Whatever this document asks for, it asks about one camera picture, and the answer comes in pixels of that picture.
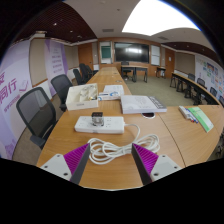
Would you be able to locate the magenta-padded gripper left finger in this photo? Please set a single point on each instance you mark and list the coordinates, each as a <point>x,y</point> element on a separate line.
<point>75,160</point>

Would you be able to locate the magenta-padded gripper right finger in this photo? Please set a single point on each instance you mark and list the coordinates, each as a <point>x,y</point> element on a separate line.
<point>148,160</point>

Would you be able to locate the black multi-port charger block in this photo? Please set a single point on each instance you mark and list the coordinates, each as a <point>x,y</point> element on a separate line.
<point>97,119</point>

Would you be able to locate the white power strip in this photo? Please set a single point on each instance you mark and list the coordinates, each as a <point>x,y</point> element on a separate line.
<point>110,126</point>

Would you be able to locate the thick white book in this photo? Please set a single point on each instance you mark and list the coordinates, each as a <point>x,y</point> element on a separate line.
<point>136,104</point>

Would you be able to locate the white open compartment box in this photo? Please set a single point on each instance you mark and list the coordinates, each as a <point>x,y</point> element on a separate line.
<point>78,102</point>

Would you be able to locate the white whiteboard eraser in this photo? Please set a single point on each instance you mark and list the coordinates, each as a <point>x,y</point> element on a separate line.
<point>183,111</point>

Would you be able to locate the blue-capped whiteboard marker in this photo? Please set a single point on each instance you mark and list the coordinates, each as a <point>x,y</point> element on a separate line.
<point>190,116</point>

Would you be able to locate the red-capped whiteboard marker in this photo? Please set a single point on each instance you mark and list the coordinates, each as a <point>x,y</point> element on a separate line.
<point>193,119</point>

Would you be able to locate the black mesh office chair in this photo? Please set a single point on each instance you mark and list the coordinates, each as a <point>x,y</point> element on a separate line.
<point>33,110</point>
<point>61,85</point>

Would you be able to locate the green booklet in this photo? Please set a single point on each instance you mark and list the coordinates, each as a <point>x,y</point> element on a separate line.
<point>201,118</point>

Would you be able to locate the small white-blue carton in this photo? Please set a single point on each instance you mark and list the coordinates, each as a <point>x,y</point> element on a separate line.
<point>108,96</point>

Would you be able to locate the white printed paper sheet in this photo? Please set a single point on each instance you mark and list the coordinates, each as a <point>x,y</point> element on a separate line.
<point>114,89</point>

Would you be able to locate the long dark side table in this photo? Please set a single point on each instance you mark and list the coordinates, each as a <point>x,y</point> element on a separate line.
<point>190,83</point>

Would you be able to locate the row of black chairs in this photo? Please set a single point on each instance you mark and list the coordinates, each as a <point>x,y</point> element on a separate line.
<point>82,71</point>

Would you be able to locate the small dark side table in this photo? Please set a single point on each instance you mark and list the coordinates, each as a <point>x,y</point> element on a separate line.
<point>160,69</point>

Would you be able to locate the dark presenter desk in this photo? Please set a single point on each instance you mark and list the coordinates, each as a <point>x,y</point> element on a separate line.
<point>134,68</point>

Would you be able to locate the group of black side chairs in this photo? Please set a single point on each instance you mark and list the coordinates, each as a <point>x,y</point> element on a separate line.
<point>201,81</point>

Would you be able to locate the large ceiling light panel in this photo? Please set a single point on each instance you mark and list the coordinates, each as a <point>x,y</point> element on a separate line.
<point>156,18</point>

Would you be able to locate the narrow purple wall banner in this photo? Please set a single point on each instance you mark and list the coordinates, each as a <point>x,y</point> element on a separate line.
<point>55,60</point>

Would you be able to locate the wide purple wall banner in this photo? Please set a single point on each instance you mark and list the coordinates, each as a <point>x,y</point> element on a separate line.
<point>13,76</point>

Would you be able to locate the white wall board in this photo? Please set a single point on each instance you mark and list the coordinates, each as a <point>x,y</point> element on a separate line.
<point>155,55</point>

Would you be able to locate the group of colourful wall posters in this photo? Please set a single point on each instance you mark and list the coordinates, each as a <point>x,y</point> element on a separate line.
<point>211,73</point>

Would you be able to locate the large black wall screen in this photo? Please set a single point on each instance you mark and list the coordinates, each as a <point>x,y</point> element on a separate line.
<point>131,52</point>

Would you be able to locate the green-white wall board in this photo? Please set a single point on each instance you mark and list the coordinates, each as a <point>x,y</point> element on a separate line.
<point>106,52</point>

